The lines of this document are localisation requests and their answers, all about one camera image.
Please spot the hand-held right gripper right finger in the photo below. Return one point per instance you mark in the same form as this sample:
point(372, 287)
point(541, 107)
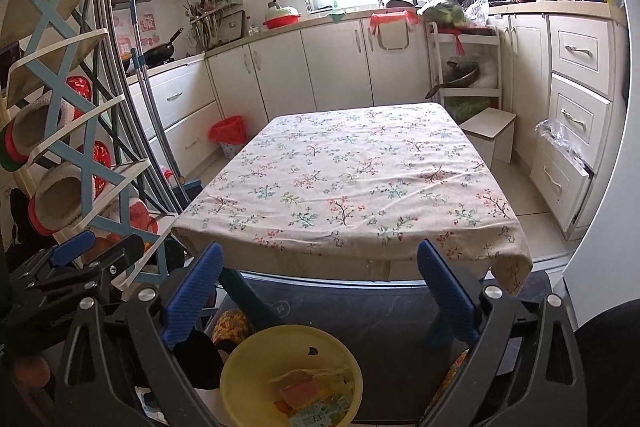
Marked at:
point(447, 292)

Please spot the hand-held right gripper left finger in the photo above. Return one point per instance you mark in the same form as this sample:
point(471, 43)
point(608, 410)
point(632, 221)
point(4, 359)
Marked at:
point(192, 297)

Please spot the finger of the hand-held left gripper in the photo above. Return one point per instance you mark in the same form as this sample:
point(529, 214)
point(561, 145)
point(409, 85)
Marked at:
point(72, 248)
point(115, 257)

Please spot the yellow plastic bin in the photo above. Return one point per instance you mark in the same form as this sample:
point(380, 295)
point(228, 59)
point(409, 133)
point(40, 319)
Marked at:
point(250, 367)

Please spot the red packet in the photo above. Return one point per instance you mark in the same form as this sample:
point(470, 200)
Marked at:
point(300, 391)

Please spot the person's left hand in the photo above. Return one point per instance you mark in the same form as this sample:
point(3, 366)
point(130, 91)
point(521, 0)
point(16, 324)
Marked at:
point(31, 372)

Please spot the orange slipper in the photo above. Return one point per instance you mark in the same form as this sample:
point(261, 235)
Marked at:
point(95, 249)

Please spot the red patterned slipper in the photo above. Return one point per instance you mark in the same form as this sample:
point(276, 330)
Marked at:
point(142, 219)

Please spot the yellow floral slipper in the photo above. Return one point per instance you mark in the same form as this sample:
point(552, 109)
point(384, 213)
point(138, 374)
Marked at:
point(232, 327)
point(450, 377)

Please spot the red green fluffy slipper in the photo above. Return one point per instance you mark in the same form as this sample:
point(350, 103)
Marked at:
point(60, 199)
point(35, 132)

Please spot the blue dustpan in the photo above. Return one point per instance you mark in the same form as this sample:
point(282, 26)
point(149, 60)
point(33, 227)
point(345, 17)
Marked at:
point(192, 191)

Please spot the floral tablecloth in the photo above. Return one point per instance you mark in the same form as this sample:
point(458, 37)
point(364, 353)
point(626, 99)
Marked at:
point(350, 187)

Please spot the white box stool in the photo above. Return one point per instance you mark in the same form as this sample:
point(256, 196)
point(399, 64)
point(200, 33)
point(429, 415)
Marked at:
point(487, 137)

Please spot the mop with orange tip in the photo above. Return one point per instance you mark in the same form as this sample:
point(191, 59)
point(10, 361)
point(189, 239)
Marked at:
point(147, 97)

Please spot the waste bin with red bag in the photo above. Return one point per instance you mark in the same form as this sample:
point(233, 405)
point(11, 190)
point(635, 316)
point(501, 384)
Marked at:
point(227, 132)

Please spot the person's right leg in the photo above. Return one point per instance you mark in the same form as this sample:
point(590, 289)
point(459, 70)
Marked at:
point(612, 377)

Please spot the clear plastic bag on drawer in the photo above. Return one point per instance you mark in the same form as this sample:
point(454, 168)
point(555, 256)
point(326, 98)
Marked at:
point(562, 142)

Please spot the black wok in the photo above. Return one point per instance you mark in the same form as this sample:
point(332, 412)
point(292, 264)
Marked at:
point(157, 54)

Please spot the white and blue shoe rack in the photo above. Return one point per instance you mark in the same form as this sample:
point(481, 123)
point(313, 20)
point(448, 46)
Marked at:
point(55, 27)

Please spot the white rolling cart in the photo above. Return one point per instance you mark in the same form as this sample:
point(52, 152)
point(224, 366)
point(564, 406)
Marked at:
point(495, 57)

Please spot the white drawer cabinet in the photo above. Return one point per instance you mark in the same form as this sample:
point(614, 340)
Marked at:
point(575, 82)

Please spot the white base cabinets with counter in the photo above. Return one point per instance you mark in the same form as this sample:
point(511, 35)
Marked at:
point(330, 67)

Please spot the door bag holder with red bag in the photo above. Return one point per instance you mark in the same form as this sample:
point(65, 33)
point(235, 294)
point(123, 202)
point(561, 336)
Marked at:
point(395, 19)

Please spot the bag of green vegetables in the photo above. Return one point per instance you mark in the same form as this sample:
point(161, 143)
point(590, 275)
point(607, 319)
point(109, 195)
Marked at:
point(442, 12)

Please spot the red basin with white lid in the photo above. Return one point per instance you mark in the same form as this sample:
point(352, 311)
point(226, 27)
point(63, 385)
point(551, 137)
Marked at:
point(281, 21)

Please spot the grey sliding door frame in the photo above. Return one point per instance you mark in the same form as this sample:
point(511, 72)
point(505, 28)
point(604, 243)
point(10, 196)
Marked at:
point(117, 72)

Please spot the wall utensil rack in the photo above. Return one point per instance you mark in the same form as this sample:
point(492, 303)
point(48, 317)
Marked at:
point(215, 22)

